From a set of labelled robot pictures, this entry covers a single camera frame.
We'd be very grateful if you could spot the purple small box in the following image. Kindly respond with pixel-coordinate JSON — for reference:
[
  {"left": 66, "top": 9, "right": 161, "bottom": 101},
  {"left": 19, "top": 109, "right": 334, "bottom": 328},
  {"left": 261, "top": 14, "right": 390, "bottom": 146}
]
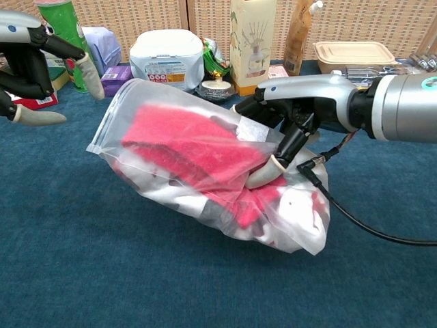
[{"left": 100, "top": 64, "right": 134, "bottom": 98}]

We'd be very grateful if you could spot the green snack packet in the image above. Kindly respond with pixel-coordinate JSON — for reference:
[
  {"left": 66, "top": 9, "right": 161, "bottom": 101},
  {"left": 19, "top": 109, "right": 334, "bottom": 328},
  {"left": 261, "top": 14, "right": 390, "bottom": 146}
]
[{"left": 201, "top": 36, "right": 232, "bottom": 81}]

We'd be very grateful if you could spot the orange cream tall carton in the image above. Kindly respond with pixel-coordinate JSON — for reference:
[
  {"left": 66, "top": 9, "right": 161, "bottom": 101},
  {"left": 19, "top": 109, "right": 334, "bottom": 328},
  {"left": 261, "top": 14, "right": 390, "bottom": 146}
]
[{"left": 229, "top": 0, "right": 278, "bottom": 97}]

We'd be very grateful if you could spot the red white patterned garment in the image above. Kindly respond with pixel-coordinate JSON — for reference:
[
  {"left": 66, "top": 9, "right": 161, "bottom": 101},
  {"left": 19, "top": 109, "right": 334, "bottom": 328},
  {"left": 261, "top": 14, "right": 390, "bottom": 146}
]
[{"left": 112, "top": 104, "right": 330, "bottom": 247}]

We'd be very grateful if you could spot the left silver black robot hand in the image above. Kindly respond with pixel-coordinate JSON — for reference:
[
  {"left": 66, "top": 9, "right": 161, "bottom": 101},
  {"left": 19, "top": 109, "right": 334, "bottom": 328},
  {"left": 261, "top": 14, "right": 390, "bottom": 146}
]
[{"left": 0, "top": 9, "right": 106, "bottom": 126}]

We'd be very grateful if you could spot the small patterned bowl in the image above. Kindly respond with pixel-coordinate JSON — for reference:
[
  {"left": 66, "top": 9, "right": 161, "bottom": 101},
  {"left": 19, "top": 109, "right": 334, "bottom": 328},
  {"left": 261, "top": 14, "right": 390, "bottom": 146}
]
[{"left": 199, "top": 77, "right": 236, "bottom": 103}]

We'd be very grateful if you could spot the red white carton box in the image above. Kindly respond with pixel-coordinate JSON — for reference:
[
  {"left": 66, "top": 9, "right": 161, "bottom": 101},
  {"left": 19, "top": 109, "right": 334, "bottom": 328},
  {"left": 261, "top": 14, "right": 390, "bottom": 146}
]
[{"left": 13, "top": 90, "right": 59, "bottom": 111}]

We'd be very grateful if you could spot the white plastic tub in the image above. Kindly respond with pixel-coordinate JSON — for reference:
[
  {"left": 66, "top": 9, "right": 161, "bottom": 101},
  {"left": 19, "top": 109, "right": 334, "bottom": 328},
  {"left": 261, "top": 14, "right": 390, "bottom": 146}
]
[{"left": 128, "top": 29, "right": 206, "bottom": 93}]

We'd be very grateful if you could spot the green yellow box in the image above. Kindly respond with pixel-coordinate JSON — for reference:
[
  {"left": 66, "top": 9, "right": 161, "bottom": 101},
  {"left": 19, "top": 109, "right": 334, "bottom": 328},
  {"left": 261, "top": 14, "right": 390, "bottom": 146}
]
[{"left": 47, "top": 61, "right": 71, "bottom": 92}]

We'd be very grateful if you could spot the green chips can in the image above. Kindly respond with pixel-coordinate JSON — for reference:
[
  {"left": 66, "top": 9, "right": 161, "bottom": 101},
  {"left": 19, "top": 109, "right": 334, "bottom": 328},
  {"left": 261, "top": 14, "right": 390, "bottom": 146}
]
[{"left": 36, "top": 0, "right": 93, "bottom": 94}]

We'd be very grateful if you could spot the wicker folding screen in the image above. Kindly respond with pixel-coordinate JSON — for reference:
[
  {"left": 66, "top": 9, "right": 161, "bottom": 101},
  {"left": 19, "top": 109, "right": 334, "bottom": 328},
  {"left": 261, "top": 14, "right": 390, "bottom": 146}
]
[{"left": 0, "top": 0, "right": 437, "bottom": 66}]

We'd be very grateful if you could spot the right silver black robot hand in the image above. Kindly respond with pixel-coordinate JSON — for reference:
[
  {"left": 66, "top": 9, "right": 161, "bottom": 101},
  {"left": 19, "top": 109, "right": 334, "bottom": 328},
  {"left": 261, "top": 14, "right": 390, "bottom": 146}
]
[{"left": 231, "top": 73, "right": 359, "bottom": 191}]

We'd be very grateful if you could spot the clear plastic zip bag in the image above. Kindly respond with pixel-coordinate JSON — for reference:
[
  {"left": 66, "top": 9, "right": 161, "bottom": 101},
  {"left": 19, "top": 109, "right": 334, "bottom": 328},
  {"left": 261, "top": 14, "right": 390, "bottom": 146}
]
[{"left": 85, "top": 77, "right": 331, "bottom": 256}]

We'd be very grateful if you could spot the pink small box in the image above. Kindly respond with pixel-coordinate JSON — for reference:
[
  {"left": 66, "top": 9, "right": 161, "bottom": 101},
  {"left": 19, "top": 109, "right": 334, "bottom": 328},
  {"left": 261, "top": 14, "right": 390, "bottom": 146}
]
[{"left": 268, "top": 64, "right": 291, "bottom": 82}]

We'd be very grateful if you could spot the brown spout pouch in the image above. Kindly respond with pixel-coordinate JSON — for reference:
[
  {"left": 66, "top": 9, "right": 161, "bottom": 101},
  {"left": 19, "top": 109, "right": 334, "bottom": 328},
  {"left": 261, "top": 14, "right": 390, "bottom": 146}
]
[{"left": 283, "top": 0, "right": 324, "bottom": 78}]

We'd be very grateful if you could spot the beige lidded lunch box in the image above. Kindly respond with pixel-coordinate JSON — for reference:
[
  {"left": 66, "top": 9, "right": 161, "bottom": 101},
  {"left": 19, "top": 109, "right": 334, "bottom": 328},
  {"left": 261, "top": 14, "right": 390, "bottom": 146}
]
[{"left": 313, "top": 40, "right": 399, "bottom": 75}]

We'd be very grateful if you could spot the white blue tissue pack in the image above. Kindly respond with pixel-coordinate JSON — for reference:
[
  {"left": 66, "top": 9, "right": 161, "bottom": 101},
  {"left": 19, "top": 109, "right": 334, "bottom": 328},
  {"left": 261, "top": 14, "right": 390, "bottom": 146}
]
[{"left": 80, "top": 26, "right": 123, "bottom": 77}]

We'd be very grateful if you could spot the blue carpet table cover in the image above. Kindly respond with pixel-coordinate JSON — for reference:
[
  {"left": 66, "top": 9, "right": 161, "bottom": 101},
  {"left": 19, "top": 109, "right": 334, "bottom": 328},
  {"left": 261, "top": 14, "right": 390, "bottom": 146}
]
[{"left": 0, "top": 59, "right": 437, "bottom": 328}]

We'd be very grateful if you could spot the black right hand cable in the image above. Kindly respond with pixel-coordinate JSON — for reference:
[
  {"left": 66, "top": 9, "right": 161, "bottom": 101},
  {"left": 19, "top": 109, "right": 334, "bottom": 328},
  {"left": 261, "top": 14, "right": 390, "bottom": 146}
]
[{"left": 296, "top": 129, "right": 437, "bottom": 247}]

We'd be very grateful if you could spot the clear water bottle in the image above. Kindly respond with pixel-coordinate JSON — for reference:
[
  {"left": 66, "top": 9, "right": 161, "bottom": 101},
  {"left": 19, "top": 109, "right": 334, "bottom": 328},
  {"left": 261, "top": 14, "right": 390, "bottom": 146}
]
[{"left": 329, "top": 64, "right": 414, "bottom": 86}]

